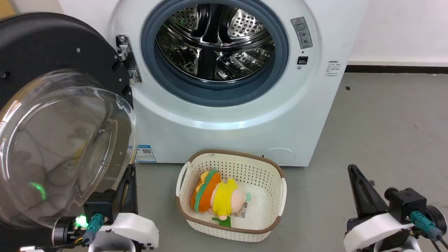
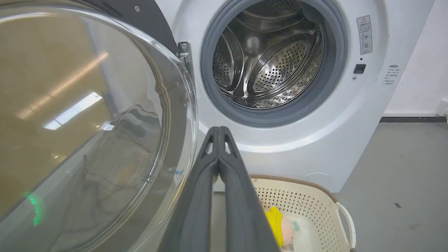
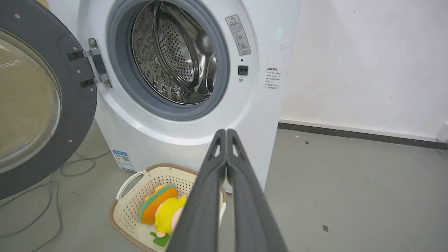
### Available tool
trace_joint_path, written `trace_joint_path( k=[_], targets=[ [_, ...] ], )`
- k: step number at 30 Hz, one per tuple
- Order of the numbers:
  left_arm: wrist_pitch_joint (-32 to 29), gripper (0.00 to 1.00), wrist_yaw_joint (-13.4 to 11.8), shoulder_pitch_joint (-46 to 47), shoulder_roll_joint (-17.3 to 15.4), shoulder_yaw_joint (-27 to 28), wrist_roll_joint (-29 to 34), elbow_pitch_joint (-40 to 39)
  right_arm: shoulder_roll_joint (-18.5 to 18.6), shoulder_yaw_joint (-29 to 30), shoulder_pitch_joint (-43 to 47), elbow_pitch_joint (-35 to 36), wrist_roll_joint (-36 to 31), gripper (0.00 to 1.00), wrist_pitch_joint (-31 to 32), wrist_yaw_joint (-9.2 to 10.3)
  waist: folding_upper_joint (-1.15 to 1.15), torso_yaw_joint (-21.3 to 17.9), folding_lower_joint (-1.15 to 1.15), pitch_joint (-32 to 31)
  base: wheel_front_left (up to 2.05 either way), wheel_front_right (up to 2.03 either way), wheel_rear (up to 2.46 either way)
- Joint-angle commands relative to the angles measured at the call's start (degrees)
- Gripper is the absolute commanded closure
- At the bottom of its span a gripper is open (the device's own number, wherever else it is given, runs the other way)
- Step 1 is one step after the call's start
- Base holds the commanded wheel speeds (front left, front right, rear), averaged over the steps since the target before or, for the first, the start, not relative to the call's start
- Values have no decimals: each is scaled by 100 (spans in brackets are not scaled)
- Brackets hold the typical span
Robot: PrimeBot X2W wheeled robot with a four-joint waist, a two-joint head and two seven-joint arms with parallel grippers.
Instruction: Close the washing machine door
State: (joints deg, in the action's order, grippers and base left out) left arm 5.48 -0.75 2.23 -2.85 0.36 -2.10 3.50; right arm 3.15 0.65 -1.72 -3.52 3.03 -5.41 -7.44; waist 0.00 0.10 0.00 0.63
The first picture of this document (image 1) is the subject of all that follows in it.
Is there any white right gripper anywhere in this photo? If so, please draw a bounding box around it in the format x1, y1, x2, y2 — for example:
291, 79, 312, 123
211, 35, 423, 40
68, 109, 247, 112
343, 164, 422, 252

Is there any stainless steel washer drum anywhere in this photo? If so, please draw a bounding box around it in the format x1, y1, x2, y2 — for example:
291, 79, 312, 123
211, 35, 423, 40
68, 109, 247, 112
155, 3, 276, 82

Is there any black round glass washer door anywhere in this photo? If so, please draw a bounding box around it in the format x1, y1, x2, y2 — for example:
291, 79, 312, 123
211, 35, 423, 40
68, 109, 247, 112
0, 13, 138, 242

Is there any white plastic laundry basket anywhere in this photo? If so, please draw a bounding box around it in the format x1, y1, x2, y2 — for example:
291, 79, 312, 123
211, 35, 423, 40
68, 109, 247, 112
176, 149, 287, 243

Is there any white paper tag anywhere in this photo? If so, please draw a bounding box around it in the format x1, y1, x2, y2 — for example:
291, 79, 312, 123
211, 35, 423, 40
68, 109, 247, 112
231, 206, 250, 219

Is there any grey warning label sticker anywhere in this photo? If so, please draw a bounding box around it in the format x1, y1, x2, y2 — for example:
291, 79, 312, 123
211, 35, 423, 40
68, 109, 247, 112
290, 16, 313, 49

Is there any blue QR code sticker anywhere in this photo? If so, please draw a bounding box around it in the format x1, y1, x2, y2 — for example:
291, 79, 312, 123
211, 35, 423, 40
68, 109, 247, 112
135, 144, 157, 163

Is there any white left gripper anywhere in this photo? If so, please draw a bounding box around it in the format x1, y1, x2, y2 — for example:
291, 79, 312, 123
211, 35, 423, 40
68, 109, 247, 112
87, 164, 160, 252

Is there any metal door hinge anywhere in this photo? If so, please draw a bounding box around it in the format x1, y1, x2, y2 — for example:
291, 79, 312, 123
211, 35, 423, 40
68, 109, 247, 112
116, 34, 142, 84

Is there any teal plug cable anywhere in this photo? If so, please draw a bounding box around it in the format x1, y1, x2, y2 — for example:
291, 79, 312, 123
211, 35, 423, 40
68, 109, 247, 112
35, 213, 105, 250
409, 210, 448, 251

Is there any black wall baseboard strip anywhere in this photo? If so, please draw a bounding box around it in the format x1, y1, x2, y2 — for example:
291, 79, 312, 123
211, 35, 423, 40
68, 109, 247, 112
345, 65, 448, 74

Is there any yellow orange plush doll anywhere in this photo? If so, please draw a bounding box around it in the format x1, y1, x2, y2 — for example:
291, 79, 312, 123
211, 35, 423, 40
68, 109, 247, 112
190, 170, 252, 221

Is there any small printed text sticker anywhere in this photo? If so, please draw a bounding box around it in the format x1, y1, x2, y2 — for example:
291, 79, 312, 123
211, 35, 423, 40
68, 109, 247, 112
324, 60, 341, 77

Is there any teal plug left cable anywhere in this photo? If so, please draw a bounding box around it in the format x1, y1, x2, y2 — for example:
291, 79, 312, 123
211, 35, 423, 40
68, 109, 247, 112
35, 213, 105, 250

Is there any teal plug right cable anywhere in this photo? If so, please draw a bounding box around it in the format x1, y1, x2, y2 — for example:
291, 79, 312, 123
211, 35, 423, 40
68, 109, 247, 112
409, 210, 448, 251

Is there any white front-load washing machine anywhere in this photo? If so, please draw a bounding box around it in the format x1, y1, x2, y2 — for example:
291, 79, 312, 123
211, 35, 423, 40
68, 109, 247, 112
58, 0, 370, 167

